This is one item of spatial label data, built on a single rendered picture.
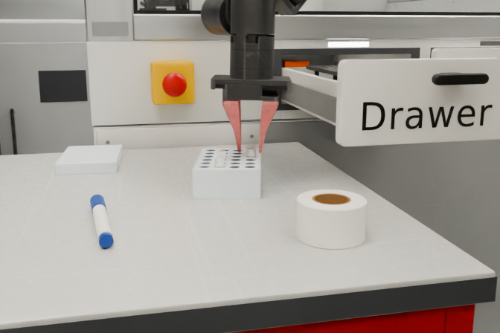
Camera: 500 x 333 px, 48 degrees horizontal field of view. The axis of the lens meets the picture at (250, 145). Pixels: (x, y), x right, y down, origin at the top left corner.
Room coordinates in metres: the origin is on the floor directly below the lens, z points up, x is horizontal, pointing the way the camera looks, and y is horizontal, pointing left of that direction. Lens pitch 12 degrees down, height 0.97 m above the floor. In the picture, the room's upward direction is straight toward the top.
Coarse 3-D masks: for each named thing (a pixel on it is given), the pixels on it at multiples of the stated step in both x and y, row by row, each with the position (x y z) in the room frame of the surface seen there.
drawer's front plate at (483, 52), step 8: (440, 48) 1.09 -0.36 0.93; (448, 48) 1.09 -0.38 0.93; (456, 48) 1.09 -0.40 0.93; (464, 48) 1.10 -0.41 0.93; (472, 48) 1.10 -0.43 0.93; (480, 48) 1.10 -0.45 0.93; (488, 48) 1.11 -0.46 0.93; (496, 48) 1.11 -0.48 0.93; (432, 56) 1.09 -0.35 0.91; (440, 56) 1.09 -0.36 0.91; (448, 56) 1.09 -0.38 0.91; (456, 56) 1.09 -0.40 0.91; (464, 56) 1.10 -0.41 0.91; (472, 56) 1.10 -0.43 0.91; (480, 56) 1.10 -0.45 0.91; (488, 56) 1.11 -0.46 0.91; (496, 56) 1.11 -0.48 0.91
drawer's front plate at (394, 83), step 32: (352, 64) 0.71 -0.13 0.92; (384, 64) 0.72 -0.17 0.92; (416, 64) 0.72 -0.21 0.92; (448, 64) 0.73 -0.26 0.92; (480, 64) 0.74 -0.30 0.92; (352, 96) 0.71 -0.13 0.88; (384, 96) 0.72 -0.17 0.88; (416, 96) 0.73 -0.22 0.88; (448, 96) 0.74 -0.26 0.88; (480, 96) 0.75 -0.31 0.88; (352, 128) 0.71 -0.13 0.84; (384, 128) 0.72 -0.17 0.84; (416, 128) 0.73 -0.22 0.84; (448, 128) 0.74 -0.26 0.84; (480, 128) 0.75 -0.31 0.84
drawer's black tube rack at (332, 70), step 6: (306, 66) 1.03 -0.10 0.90; (312, 66) 1.01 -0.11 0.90; (318, 66) 1.00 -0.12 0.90; (324, 66) 1.01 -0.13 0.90; (330, 66) 1.01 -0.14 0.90; (336, 66) 1.00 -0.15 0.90; (318, 72) 1.01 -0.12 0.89; (324, 72) 0.93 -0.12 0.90; (330, 72) 0.90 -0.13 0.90; (336, 72) 0.88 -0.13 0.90; (336, 78) 0.92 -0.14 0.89
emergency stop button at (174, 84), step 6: (174, 72) 0.93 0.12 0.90; (168, 78) 0.92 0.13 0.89; (174, 78) 0.92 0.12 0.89; (180, 78) 0.92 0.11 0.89; (162, 84) 0.92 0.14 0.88; (168, 84) 0.92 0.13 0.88; (174, 84) 0.92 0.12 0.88; (180, 84) 0.92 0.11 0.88; (186, 84) 0.93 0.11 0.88; (168, 90) 0.92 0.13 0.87; (174, 90) 0.92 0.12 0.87; (180, 90) 0.92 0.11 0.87; (174, 96) 0.93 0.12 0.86
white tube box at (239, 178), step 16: (208, 160) 0.73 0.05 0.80; (240, 160) 0.72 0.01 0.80; (256, 160) 0.72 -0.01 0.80; (192, 176) 0.67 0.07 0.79; (208, 176) 0.67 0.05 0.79; (224, 176) 0.67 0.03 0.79; (240, 176) 0.67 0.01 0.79; (256, 176) 0.67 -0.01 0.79; (208, 192) 0.67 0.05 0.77; (224, 192) 0.67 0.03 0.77; (240, 192) 0.67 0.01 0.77; (256, 192) 0.67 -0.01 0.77
